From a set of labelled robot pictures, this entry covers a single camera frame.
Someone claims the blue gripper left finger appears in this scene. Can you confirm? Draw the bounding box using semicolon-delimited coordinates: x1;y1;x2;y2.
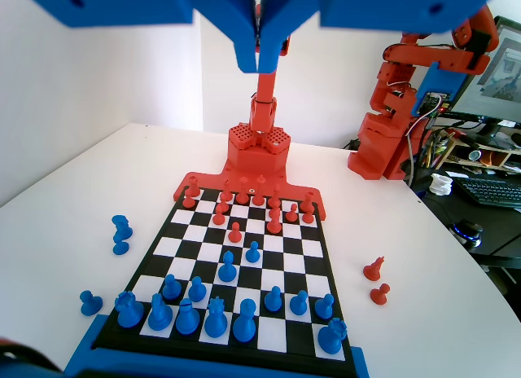
15;0;261;74

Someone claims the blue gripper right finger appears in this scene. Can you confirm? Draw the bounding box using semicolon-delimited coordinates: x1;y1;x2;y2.
258;0;506;74

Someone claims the blue knight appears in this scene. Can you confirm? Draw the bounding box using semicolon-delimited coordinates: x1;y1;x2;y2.
147;292;174;332
112;214;134;245

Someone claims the circuit board blue holder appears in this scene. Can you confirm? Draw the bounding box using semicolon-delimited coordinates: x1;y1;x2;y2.
410;61;475;119

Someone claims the red queen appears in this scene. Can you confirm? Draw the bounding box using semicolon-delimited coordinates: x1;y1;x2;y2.
235;176;250;204

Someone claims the red king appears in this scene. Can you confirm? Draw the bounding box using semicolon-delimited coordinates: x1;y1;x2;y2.
252;174;266;206

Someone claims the black computer monitor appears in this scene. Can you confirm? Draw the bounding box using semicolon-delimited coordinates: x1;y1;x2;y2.
445;15;521;137

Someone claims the white ribbed printed part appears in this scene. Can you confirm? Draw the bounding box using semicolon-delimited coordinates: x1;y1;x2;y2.
430;172;453;196

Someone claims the blue pawn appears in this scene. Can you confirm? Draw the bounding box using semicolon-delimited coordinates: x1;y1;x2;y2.
112;235;131;257
264;286;283;313
289;289;309;317
161;273;182;301
79;290;103;317
244;240;261;264
314;293;335;320
187;275;207;303

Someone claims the black white chessboard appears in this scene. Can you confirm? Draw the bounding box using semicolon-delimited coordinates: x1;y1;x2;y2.
91;186;357;367

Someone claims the wooden desk organizer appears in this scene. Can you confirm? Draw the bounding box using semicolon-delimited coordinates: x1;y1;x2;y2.
422;127;521;174

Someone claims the black keyboard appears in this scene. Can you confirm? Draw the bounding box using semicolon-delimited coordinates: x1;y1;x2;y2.
450;176;521;211

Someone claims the black puck mouse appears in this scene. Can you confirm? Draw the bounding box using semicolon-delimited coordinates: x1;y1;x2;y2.
447;219;485;251

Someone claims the black desk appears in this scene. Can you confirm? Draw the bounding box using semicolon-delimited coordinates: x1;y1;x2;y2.
406;108;521;297

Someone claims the blue queen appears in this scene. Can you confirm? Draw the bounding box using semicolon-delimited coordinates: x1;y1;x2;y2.
203;296;229;339

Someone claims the blue king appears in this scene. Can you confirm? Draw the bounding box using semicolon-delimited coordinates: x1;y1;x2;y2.
232;298;258;343

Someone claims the blue rook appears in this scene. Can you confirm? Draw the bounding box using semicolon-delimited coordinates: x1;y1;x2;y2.
317;317;349;356
114;290;144;329

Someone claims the blue arm base plate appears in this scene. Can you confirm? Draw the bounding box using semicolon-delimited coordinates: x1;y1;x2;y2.
63;312;370;378

